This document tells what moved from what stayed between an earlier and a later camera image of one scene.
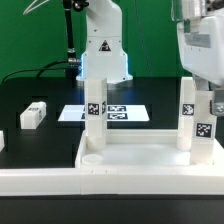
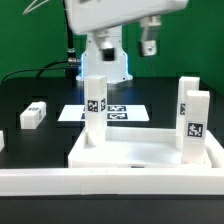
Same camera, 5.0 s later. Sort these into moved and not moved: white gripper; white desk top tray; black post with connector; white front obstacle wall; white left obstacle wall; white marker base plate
Moved: white desk top tray; white gripper
Not moved: white left obstacle wall; black post with connector; white front obstacle wall; white marker base plate
